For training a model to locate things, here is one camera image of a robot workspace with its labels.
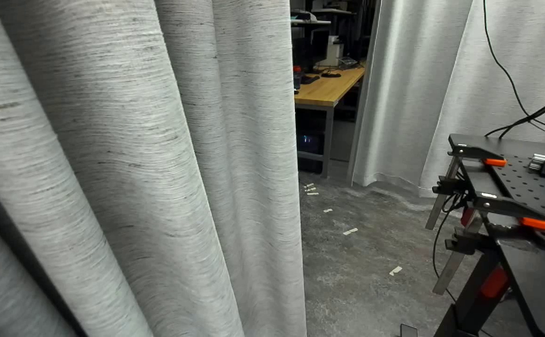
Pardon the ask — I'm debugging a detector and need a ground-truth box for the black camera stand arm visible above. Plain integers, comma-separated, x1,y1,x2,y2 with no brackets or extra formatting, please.
484,104,545,140

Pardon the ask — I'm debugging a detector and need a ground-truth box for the orange handled clamp upper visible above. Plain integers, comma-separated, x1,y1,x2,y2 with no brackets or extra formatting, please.
454,144,508,168

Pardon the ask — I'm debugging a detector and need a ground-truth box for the grey curtain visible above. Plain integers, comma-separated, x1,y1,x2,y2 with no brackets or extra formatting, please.
351,0,545,194
0,0,308,337

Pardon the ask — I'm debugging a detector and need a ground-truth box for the black perforated work table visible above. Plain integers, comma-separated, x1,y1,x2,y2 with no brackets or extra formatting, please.
435,133,545,337

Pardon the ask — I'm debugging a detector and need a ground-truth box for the wooden top desk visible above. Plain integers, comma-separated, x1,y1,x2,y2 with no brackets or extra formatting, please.
295,65,366,177

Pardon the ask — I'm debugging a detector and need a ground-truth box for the grey front curtain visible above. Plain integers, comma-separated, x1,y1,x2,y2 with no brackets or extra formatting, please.
0,0,308,337

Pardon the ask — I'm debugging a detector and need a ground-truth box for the grey back curtain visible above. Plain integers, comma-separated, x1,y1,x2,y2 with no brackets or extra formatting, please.
351,0,545,194

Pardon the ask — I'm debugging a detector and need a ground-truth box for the orange handled clamp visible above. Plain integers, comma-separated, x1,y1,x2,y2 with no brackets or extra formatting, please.
476,198,545,232
454,144,508,168

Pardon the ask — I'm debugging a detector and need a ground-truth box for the orange handled clamp lower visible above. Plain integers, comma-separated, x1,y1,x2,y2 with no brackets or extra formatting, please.
476,198,545,232

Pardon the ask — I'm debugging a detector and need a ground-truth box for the black hanging cable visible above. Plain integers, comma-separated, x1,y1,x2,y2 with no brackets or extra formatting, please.
480,0,545,136

